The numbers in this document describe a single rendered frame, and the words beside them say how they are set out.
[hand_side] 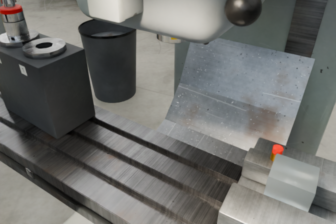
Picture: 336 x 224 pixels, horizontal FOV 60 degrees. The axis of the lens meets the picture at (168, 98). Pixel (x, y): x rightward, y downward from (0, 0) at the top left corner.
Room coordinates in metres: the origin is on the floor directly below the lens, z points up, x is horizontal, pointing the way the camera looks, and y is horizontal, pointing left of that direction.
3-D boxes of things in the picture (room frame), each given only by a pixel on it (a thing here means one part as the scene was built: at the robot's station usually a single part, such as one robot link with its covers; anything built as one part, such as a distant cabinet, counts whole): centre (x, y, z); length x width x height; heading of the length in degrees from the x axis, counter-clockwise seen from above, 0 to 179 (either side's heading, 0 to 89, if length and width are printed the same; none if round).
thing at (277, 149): (0.34, -0.17, 1.10); 0.02 x 0.02 x 0.03
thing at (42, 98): (0.62, 0.31, 1.08); 0.22 x 0.12 x 0.20; 55
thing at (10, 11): (0.65, 0.35, 1.24); 0.05 x 0.05 x 0.01
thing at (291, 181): (0.28, -0.18, 1.10); 0.06 x 0.05 x 0.06; 60
